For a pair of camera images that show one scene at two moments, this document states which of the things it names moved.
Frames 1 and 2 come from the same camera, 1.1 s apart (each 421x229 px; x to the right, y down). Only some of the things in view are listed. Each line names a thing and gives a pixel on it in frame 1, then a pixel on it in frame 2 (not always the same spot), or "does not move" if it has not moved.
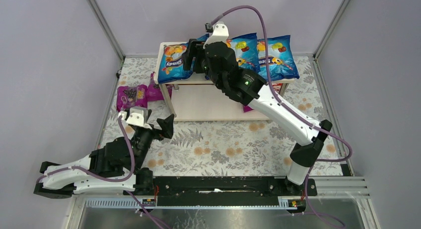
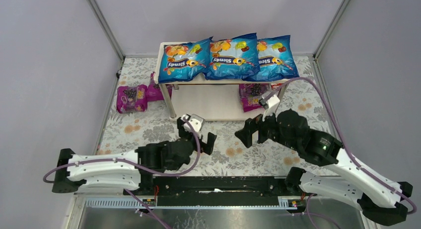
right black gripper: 196,54 to 258,130
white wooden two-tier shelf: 198,98 does not move
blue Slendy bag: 281,61 does not move
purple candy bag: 154,93 does not move
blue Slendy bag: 171,65 does not move
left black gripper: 157,130 to 196,139
